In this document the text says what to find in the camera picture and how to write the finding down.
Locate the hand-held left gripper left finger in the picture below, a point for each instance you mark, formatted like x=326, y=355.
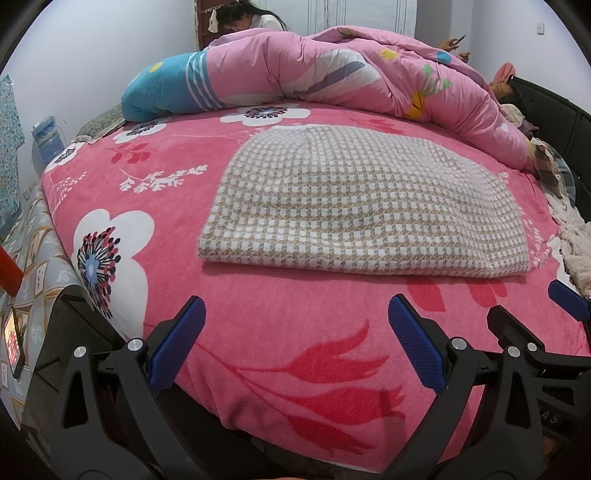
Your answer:
x=178, y=341

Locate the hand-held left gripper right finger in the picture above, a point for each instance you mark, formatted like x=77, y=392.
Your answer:
x=415, y=346

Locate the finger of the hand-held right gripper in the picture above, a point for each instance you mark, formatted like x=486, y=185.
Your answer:
x=508, y=327
x=570, y=302

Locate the beige white checked sweater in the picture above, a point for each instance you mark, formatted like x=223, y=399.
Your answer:
x=360, y=207

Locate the white fluffy blanket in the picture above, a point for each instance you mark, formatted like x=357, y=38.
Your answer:
x=575, y=244

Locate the pink floral bed sheet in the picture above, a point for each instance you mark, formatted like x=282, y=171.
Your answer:
x=277, y=323

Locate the plaid cloth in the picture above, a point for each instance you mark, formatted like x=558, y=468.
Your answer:
x=551, y=168

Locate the grey tile patterned cover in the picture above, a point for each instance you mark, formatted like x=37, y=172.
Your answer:
x=41, y=258

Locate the lit phone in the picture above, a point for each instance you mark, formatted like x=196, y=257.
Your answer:
x=14, y=344

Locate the red bar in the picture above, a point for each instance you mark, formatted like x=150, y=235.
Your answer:
x=9, y=272

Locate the black headboard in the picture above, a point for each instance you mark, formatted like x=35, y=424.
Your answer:
x=554, y=110

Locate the cream cloth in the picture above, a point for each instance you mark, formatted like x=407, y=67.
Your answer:
x=512, y=113

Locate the grey patterned mat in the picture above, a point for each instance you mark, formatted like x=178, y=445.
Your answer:
x=99, y=122

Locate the blue printed plastic box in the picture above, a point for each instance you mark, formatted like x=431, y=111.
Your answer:
x=48, y=138

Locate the teal patterned hanging cloth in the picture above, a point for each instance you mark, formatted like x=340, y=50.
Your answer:
x=9, y=147

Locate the dark phone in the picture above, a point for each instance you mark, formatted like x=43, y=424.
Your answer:
x=460, y=40

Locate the pink printed duvet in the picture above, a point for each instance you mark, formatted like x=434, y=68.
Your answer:
x=323, y=60

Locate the brown wooden door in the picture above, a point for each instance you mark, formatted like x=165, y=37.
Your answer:
x=202, y=32

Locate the white hanging cloth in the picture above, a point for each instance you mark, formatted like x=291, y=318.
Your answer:
x=213, y=21

